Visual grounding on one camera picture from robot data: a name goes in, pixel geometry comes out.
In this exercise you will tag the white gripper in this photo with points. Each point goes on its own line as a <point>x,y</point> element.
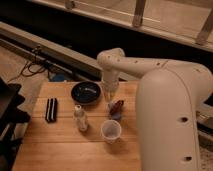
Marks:
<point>110,86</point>

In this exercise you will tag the small clear plastic bottle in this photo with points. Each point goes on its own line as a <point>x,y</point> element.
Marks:
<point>80,118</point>

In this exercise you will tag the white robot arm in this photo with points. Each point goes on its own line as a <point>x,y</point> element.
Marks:
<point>167,97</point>

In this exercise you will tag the red blue snack packet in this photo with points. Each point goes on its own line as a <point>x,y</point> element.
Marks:
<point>115,109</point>

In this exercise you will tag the dark round bowl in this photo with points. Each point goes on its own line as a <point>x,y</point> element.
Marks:
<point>85,92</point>

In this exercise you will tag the clear plastic cup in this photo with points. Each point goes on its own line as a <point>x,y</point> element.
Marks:
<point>110,131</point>

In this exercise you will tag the blue object on floor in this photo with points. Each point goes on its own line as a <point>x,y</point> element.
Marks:
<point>57,78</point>

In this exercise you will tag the black chair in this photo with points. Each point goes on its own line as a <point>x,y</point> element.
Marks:
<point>10,116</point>

